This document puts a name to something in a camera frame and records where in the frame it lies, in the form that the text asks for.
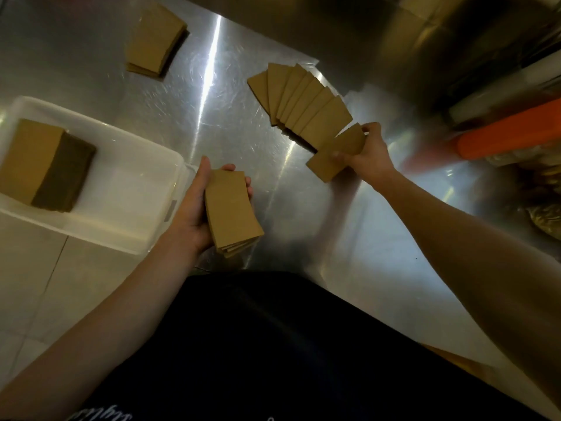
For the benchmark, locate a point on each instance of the person's left forearm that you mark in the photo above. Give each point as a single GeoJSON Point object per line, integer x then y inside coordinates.
{"type": "Point", "coordinates": [92, 328]}

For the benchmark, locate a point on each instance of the fanned row of cup sleeves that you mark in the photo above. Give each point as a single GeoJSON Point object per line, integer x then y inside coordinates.
{"type": "Point", "coordinates": [302, 105]}

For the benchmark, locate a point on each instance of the person's dark shirt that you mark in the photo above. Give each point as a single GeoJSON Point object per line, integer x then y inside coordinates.
{"type": "Point", "coordinates": [285, 350]}

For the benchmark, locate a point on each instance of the person's left hand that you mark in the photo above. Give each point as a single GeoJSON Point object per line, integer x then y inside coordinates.
{"type": "Point", "coordinates": [193, 214]}

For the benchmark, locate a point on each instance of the person's right hand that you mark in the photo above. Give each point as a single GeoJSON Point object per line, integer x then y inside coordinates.
{"type": "Point", "coordinates": [372, 155]}

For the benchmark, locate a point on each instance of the person's right thumb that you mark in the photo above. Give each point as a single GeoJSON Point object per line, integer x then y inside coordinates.
{"type": "Point", "coordinates": [344, 157]}

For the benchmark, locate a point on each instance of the person's left thumb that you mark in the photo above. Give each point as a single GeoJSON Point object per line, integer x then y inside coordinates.
{"type": "Point", "coordinates": [202, 177]}

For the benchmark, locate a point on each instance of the single brown cup sleeve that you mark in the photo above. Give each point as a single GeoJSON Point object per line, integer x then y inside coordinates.
{"type": "Point", "coordinates": [336, 153]}

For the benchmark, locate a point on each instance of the orange plastic container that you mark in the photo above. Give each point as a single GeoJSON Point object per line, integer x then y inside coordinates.
{"type": "Point", "coordinates": [510, 133]}

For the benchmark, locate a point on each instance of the person's right forearm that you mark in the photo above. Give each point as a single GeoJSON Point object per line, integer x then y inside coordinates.
{"type": "Point", "coordinates": [477, 276]}

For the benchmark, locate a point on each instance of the loose pile of cup sleeves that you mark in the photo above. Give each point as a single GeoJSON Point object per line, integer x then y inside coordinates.
{"type": "Point", "coordinates": [155, 39]}

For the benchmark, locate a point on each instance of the binned stack of cup sleeves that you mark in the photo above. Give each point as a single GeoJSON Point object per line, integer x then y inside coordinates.
{"type": "Point", "coordinates": [44, 164]}

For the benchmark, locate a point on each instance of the white plastic bin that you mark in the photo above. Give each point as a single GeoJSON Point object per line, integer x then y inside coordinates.
{"type": "Point", "coordinates": [92, 179]}

